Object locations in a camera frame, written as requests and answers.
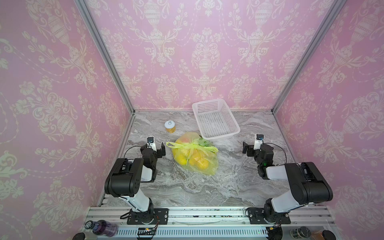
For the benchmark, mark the purple drink bottle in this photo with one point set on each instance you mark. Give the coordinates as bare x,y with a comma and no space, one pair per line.
102,228

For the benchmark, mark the white plastic basket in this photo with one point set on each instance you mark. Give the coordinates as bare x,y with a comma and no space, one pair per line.
215,119

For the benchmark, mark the black round knob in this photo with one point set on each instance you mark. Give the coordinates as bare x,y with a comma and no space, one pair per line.
328,235

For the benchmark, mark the aluminium rail base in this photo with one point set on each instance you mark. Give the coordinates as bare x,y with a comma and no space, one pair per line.
214,223

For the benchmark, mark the yellow plastic bag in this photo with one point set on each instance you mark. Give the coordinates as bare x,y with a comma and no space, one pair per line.
194,153

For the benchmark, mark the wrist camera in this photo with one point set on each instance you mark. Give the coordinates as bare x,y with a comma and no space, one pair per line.
259,140
151,142

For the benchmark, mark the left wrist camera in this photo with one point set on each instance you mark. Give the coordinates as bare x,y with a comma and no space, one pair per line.
151,142

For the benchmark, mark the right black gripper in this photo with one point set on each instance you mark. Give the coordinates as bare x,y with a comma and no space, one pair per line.
249,149

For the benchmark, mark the round metal tin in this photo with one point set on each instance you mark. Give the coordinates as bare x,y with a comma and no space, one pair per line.
300,233

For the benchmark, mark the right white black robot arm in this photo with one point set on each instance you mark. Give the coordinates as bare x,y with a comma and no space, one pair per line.
307,186

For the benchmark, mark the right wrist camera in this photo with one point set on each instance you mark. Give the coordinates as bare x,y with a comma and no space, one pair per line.
259,140

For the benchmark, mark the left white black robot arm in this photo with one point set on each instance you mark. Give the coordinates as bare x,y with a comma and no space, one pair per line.
124,182

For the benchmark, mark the small jar white lid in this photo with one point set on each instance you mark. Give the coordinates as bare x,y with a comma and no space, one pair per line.
170,126

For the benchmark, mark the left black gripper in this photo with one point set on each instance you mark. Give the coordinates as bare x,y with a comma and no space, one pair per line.
159,151

